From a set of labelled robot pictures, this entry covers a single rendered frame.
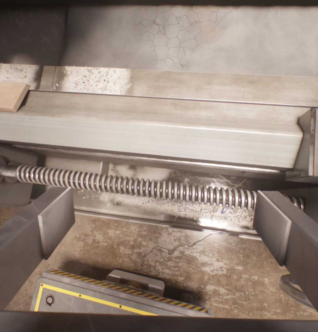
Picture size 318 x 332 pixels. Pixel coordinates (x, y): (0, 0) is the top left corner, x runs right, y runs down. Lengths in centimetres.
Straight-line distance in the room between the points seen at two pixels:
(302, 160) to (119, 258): 106
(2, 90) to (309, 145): 51
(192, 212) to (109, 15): 61
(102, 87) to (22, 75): 16
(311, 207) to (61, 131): 46
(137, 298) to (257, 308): 61
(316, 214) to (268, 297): 89
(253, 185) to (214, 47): 45
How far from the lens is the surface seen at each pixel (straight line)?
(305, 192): 53
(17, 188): 77
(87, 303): 105
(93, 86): 46
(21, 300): 160
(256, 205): 17
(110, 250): 131
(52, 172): 57
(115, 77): 45
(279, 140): 40
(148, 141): 40
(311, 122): 39
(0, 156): 69
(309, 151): 38
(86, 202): 89
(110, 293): 100
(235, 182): 83
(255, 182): 84
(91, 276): 127
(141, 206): 83
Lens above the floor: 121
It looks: 79 degrees down
